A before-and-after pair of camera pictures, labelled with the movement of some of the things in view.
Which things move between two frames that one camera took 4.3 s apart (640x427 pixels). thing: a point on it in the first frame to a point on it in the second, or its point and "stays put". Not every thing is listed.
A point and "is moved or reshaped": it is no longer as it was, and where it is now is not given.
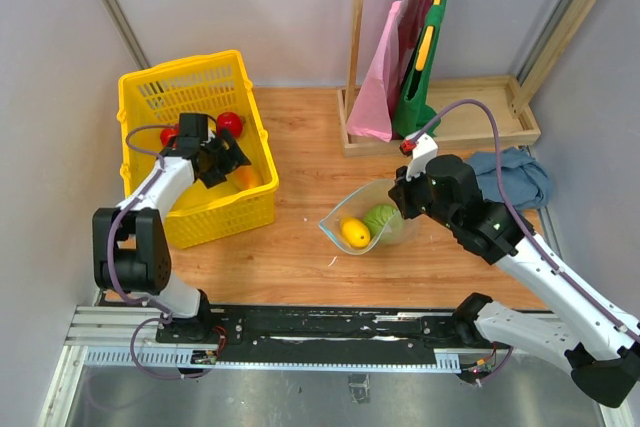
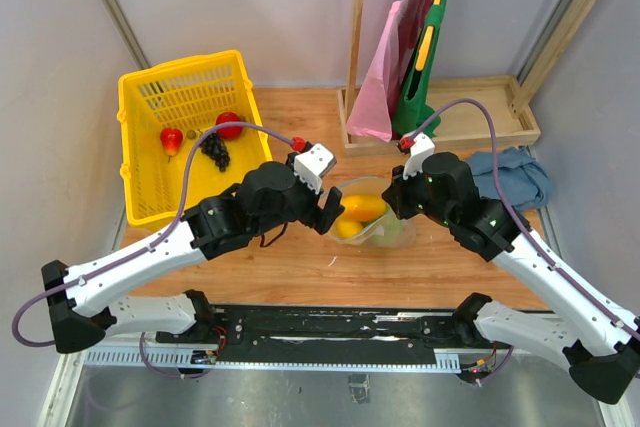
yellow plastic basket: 152,99 stays put
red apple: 230,120 stays put
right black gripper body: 415,198 stays put
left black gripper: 231,159 to 318,217
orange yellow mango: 246,177 is moved or reshaped
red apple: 168,133 stays put
